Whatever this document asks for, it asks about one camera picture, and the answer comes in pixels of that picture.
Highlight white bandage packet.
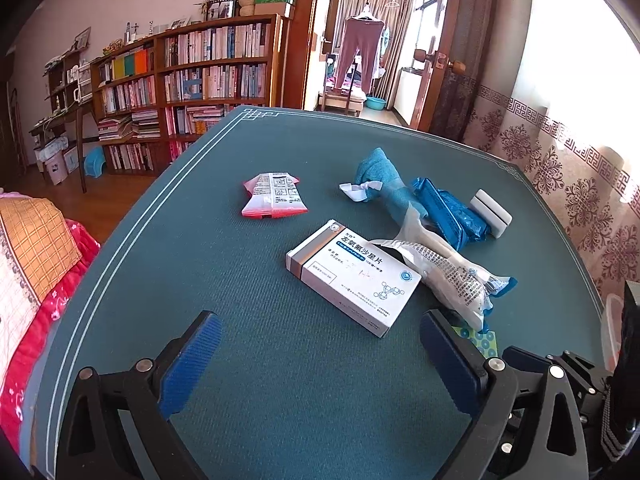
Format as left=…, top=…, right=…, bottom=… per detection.
left=371, top=205, right=518, bottom=333

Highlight short blue wafer packet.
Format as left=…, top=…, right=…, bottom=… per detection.
left=411, top=178, right=491, bottom=250

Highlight white blue medicine box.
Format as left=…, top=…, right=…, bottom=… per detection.
left=285, top=220, right=421, bottom=338

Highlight teal towel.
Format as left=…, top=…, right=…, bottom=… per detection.
left=340, top=148, right=428, bottom=226

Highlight red white snack packet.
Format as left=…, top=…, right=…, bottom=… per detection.
left=241, top=172, right=308, bottom=219

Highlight clear plastic storage bin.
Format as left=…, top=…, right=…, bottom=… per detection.
left=601, top=294, right=624, bottom=372

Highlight red orange bed quilt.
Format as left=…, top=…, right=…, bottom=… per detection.
left=1, top=193, right=101, bottom=452

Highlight blue plastic stool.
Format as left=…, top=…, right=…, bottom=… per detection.
left=84, top=145, right=106, bottom=178

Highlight pink storage bin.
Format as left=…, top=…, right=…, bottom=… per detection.
left=43, top=151, right=68, bottom=185

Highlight patterned white curtain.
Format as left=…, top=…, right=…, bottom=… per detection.
left=463, top=0, right=639, bottom=296

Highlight large wooden bookshelf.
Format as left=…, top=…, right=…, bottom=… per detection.
left=90, top=14, right=288, bottom=176

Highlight small wooden shelf desk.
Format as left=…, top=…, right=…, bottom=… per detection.
left=29, top=44, right=94, bottom=193

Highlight teal wash basin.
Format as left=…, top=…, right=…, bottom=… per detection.
left=364, top=96, right=386, bottom=110

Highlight wooden door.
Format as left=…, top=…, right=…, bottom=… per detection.
left=410, top=0, right=465, bottom=132

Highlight hanging pink trousers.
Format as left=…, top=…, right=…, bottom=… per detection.
left=334, top=18, right=385, bottom=93

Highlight framed photo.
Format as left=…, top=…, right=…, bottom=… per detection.
left=201, top=0, right=238, bottom=21

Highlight dark brown curtain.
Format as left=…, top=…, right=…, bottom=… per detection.
left=430, top=0, right=497, bottom=142

